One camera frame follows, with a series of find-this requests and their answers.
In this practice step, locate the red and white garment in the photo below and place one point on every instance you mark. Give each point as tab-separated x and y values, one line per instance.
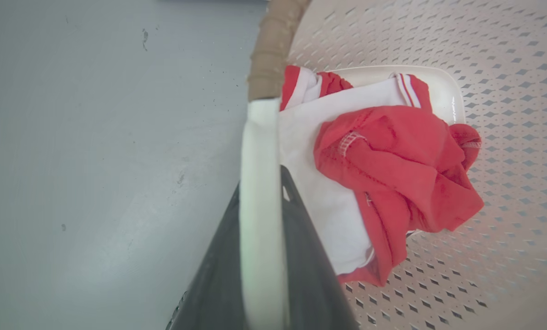
383	169

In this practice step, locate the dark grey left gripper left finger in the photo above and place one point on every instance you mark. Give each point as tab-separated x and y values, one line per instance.
216	284

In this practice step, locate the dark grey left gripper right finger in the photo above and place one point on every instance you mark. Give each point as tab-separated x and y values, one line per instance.
307	275

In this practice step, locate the white perforated plastic laundry basket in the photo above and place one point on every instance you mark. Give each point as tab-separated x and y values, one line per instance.
507	137

